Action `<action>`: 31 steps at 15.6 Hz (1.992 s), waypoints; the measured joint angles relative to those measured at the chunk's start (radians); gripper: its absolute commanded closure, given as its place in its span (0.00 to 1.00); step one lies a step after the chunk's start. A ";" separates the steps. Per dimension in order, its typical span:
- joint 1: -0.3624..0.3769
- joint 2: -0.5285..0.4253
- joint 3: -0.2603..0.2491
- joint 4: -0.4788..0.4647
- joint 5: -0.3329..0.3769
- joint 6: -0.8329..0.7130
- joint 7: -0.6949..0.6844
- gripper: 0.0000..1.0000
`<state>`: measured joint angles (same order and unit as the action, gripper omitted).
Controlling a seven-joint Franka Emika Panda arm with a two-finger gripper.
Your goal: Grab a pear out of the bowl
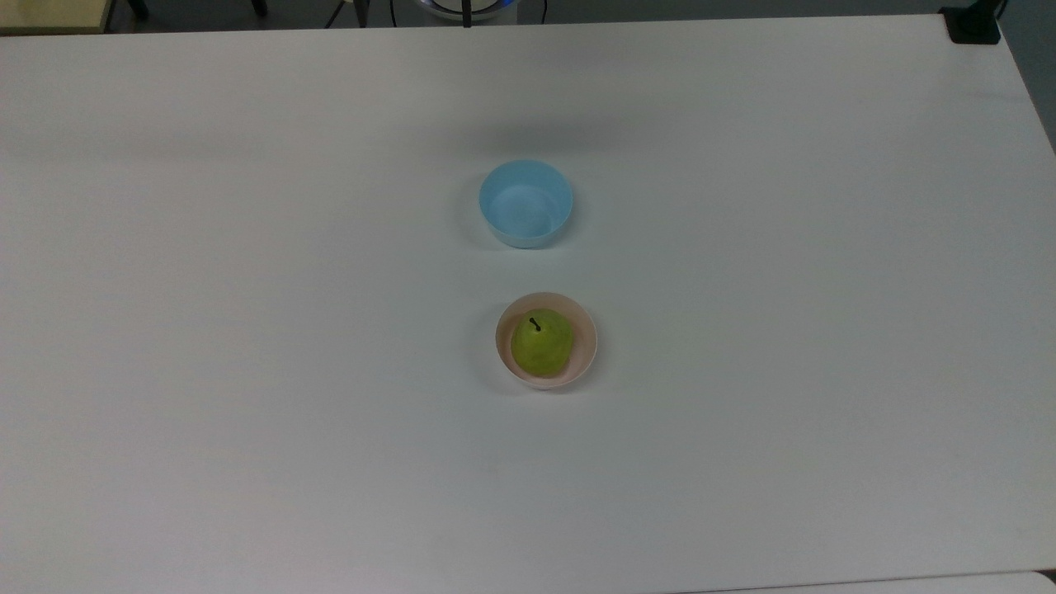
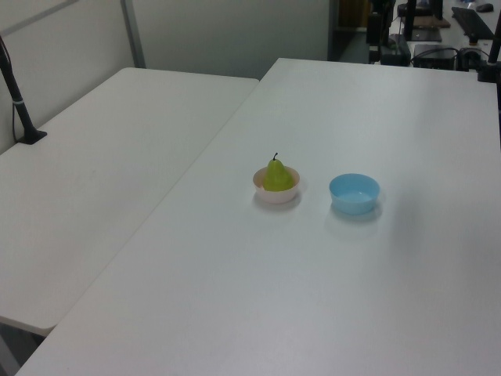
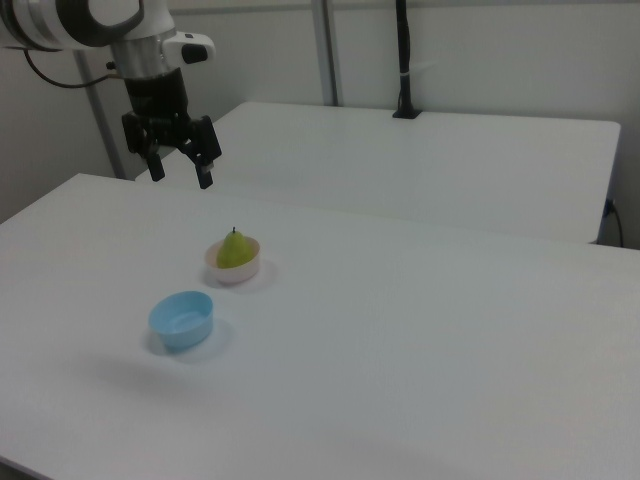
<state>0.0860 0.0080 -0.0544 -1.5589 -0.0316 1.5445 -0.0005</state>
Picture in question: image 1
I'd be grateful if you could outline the light blue plastic bowl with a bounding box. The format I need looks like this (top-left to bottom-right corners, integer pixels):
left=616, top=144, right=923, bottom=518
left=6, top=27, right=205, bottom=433
left=478, top=159, right=574, bottom=250

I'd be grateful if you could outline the black table clamp block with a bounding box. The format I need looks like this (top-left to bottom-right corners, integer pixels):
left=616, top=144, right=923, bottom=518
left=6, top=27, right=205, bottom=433
left=939, top=0, right=1009, bottom=45

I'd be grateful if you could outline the pale pink plastic bowl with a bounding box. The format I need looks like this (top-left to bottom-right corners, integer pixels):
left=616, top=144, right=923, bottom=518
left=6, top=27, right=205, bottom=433
left=495, top=291, right=598, bottom=390

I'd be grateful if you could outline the light wooden table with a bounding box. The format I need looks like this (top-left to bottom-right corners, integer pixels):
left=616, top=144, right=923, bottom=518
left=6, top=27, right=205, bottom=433
left=0, top=0, right=114, bottom=35

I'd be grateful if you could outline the green pear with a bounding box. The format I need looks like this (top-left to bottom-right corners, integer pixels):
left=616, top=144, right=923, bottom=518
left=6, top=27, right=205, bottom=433
left=511, top=309, right=575, bottom=379

